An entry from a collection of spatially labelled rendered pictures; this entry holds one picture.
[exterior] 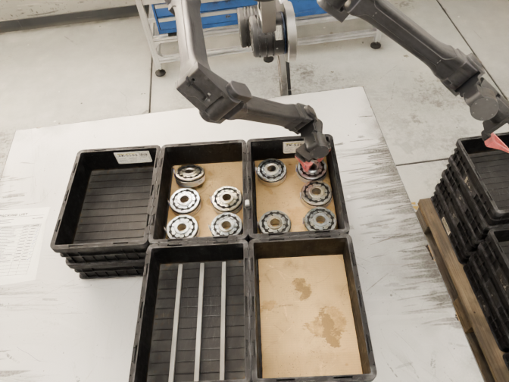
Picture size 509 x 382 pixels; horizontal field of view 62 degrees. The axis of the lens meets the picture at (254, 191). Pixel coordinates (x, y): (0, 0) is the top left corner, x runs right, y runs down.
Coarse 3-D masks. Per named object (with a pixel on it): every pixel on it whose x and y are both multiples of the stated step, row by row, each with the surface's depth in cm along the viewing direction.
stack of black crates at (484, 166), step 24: (456, 144) 186; (480, 144) 188; (456, 168) 189; (480, 168) 188; (504, 168) 187; (456, 192) 192; (480, 192) 173; (504, 192) 180; (456, 216) 195; (480, 216) 174; (504, 216) 166; (456, 240) 199; (480, 240) 179
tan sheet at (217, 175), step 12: (204, 168) 154; (216, 168) 153; (228, 168) 153; (240, 168) 153; (216, 180) 150; (228, 180) 150; (240, 180) 149; (204, 192) 147; (240, 192) 146; (204, 204) 144; (168, 216) 142; (192, 216) 142; (204, 216) 141; (216, 216) 141; (240, 216) 140; (204, 228) 139
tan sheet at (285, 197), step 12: (288, 168) 151; (288, 180) 148; (300, 180) 148; (324, 180) 147; (264, 192) 146; (276, 192) 145; (288, 192) 145; (300, 192) 145; (264, 204) 143; (276, 204) 142; (288, 204) 142; (300, 204) 142; (300, 216) 139; (300, 228) 136; (336, 228) 135
